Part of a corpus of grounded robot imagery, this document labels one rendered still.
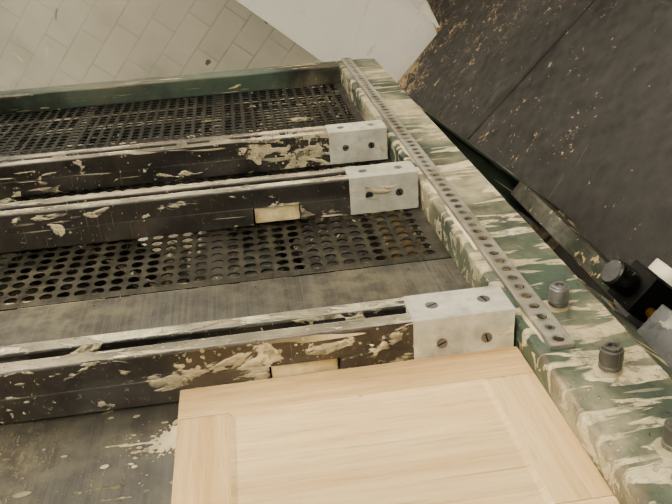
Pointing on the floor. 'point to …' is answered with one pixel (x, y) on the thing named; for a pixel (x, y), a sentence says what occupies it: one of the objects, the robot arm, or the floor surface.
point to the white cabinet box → (354, 28)
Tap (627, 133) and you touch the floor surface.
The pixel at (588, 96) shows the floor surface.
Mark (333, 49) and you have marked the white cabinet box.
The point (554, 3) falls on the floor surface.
